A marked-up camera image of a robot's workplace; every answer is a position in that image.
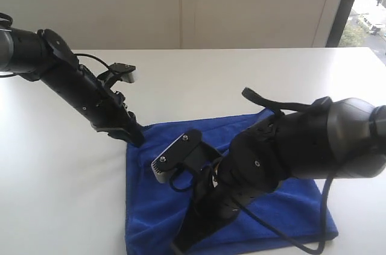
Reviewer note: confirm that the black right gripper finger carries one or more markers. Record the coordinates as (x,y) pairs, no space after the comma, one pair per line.
(194,228)

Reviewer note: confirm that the dark window frame post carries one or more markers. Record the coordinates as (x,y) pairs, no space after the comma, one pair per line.
(339,23)

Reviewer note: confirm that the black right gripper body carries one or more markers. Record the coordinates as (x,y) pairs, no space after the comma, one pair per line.
(234,183)

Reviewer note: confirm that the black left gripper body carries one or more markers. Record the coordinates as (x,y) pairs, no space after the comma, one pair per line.
(81,89)

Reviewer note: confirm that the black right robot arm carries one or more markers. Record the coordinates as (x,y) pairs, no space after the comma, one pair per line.
(326,139)

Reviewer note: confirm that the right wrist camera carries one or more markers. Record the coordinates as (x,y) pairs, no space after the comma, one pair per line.
(187,153)

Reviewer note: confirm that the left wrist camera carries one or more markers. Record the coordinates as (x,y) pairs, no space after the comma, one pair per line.
(118,72)

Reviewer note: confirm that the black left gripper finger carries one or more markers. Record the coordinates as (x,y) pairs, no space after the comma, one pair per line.
(132,132)

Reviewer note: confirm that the blue microfiber towel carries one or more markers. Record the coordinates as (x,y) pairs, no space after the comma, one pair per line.
(154,212)

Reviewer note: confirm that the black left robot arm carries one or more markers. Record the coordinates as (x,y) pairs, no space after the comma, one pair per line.
(45,56)

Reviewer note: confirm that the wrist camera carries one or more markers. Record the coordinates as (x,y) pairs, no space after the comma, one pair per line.
(118,72)
(187,153)

